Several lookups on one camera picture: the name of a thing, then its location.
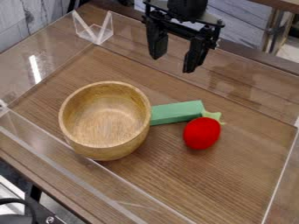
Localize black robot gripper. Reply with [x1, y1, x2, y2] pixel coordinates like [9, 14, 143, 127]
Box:
[143, 0, 225, 74]

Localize red felt strawberry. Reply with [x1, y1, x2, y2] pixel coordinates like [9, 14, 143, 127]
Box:
[181, 110, 224, 151]

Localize green rectangular block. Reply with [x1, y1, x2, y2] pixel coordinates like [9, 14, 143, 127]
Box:
[151, 100, 204, 126]

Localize wooden bowl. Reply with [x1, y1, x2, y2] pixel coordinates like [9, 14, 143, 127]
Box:
[58, 80, 151, 161]

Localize black table leg clamp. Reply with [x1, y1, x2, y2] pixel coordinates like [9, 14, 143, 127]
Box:
[24, 185, 65, 224]

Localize clear acrylic corner bracket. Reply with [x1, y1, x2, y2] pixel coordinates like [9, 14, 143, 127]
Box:
[70, 11, 113, 46]

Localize wooden furniture frame background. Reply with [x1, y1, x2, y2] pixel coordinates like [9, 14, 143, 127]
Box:
[249, 0, 299, 55]

